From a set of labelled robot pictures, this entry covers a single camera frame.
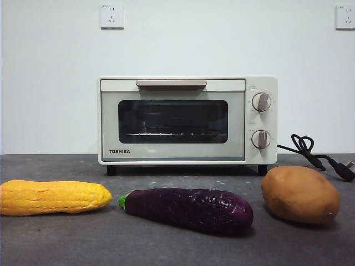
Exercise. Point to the yellow corn cob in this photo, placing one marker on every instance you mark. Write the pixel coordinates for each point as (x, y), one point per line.
(55, 197)

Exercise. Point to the purple eggplant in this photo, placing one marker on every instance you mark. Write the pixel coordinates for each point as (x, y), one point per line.
(188, 207)

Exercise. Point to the white Toshiba toaster oven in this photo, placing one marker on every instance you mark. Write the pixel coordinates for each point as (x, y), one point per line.
(266, 122)

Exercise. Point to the white wall socket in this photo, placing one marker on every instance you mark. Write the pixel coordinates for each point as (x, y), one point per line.
(112, 16)
(346, 17)

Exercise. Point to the brown potato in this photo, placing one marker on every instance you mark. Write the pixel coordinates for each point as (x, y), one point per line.
(301, 195)

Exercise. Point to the beige oven knob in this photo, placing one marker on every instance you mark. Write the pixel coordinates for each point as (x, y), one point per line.
(261, 139)
(261, 102)

